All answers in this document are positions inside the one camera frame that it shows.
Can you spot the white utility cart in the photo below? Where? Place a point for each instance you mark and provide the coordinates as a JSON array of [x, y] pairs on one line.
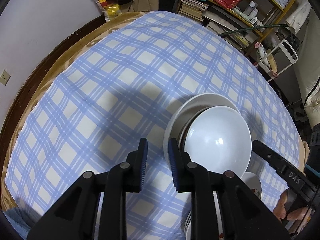
[[277, 60]]

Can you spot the stack of books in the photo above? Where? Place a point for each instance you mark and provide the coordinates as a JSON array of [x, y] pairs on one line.
[[193, 9]]

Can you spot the upper wall socket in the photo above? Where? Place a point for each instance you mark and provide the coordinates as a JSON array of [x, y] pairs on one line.
[[4, 77]]

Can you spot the red patterned bowl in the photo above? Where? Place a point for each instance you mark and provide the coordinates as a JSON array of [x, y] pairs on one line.
[[184, 131], [219, 139]]

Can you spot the white folded mattress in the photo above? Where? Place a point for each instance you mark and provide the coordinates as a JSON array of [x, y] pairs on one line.
[[307, 70]]

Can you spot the yellow snack bag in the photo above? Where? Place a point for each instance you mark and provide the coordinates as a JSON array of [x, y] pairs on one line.
[[109, 8]]

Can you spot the blue plaid tablecloth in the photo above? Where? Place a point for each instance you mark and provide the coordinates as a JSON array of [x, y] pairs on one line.
[[126, 87]]

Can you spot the large plain white bowl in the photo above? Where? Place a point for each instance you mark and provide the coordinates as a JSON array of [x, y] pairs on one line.
[[187, 111]]

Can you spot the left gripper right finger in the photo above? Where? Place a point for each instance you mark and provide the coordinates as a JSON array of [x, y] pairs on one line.
[[221, 203]]

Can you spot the wooden bookshelf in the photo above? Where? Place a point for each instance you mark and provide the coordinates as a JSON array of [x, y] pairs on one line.
[[269, 22]]

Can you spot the cherry plate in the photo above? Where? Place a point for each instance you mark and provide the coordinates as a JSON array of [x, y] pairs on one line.
[[253, 183]]

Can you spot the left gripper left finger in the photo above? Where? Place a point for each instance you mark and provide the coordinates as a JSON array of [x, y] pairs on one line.
[[95, 196]]

